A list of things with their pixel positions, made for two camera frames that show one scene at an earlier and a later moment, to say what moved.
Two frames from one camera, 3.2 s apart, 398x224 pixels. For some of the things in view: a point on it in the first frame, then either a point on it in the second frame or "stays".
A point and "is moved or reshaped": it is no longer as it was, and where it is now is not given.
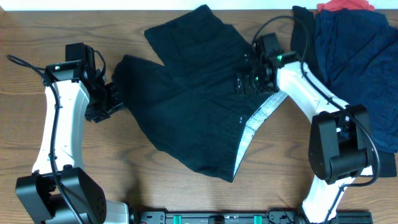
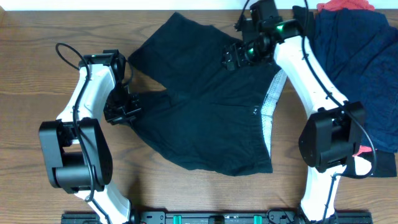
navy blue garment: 356,55 stays
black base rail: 237,216 stays
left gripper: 116,104 -> 135,108
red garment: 333,5 stays
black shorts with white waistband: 189,105 is moved or reshaped
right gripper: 244,84 -> 237,49
